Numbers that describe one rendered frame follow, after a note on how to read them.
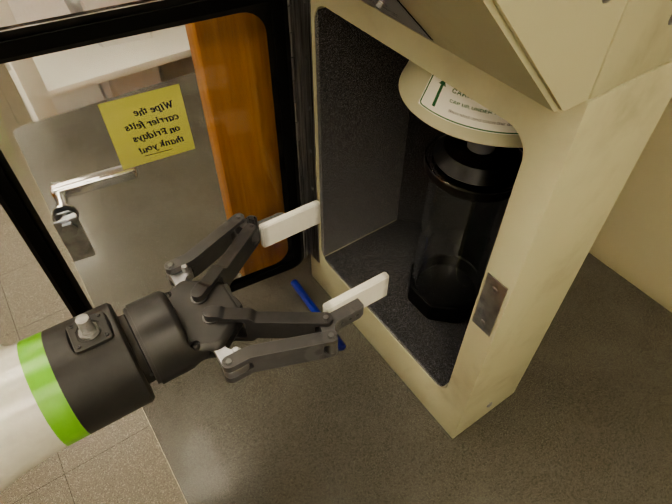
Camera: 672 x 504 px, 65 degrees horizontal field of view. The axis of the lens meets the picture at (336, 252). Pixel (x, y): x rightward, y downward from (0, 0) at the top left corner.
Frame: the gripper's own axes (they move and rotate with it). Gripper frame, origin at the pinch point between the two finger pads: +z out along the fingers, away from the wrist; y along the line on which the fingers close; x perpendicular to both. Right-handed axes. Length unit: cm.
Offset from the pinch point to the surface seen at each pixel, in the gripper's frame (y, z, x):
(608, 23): -15.4, 5.5, -27.3
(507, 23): -15.3, -2.1, -29.1
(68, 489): 55, -54, 119
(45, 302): 129, -43, 119
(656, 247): -12, 50, 18
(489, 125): -6.5, 10.2, -14.7
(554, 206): -15.4, 7.9, -14.0
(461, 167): -2.6, 12.8, -6.9
